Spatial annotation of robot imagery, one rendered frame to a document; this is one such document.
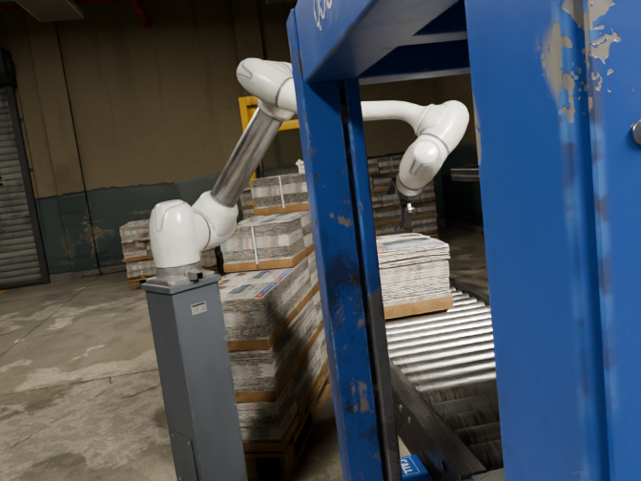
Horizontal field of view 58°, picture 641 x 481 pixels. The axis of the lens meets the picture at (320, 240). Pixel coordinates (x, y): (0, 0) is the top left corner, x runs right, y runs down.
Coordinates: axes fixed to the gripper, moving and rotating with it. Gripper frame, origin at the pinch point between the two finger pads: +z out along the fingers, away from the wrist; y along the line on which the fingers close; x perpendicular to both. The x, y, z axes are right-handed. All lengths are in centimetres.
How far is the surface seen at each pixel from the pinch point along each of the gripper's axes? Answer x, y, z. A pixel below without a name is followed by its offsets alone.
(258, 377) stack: -53, 39, 73
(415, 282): 2.3, 24.8, 5.0
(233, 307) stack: -59, 10, 61
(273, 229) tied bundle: -35, -36, 97
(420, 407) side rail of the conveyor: -20, 65, -50
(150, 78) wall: -151, -497, 591
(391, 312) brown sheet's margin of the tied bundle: -7.1, 32.7, 8.0
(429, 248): 8.1, 15.4, -0.7
